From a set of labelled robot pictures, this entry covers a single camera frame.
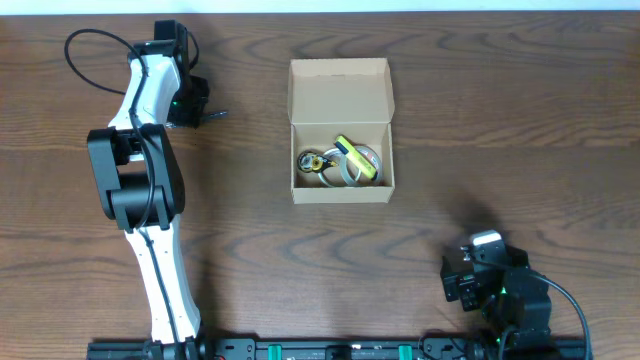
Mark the clear brown packing tape roll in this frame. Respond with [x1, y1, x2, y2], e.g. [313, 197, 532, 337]
[339, 146, 383, 187]

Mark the black yellow correction tape dispenser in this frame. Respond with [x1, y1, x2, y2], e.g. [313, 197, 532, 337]
[297, 150, 338, 173]

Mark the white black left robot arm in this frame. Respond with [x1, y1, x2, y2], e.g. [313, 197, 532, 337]
[87, 20, 209, 359]

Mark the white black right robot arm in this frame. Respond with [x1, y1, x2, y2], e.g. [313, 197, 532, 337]
[440, 243, 552, 351]

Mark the black pen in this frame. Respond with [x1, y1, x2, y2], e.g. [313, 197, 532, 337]
[200, 111, 228, 123]

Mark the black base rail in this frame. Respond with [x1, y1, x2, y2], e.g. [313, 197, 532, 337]
[86, 337, 587, 360]

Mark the yellow highlighter marker black cap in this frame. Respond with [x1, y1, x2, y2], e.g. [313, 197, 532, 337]
[335, 135, 378, 180]

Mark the open cardboard box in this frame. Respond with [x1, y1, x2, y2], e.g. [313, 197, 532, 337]
[288, 58, 395, 204]

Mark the white tape roll purple print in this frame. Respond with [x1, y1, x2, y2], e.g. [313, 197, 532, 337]
[316, 146, 363, 189]

